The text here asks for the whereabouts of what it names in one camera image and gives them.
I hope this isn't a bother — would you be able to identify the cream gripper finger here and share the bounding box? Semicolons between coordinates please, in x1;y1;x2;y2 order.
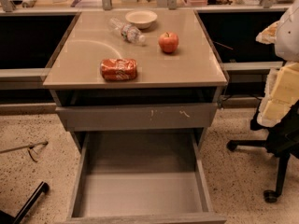
257;62;299;127
256;21;278;45

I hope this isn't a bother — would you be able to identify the red coke can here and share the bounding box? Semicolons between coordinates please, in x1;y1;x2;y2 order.
100;59;137;81

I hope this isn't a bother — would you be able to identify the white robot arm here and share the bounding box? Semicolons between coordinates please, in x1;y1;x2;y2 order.
256;0;299;127

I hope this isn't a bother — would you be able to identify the closed top drawer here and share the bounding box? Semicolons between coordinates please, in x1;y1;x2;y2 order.
56;103;217;132

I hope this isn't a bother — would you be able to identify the grey drawer cabinet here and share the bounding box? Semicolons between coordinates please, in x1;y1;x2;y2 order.
42;8;229;224

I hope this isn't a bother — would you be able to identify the open middle drawer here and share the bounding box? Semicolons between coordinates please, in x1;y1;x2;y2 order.
65;130;226;224

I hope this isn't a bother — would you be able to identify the black office chair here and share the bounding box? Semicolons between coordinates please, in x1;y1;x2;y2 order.
226;101;299;203

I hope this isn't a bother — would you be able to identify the red apple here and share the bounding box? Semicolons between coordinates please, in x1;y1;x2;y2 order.
158;32;178;53

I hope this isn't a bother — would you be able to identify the white bowl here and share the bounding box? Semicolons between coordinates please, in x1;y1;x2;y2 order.
125;10;157;29

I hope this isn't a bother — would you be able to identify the clear plastic water bottle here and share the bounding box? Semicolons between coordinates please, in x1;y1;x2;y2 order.
108;18;146;44

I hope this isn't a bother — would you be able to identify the metal rod tool on floor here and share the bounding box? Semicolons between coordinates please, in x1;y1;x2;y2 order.
0;141;49;162

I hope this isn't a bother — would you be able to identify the black chair leg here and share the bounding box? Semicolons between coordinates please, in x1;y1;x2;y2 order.
0;182;50;224

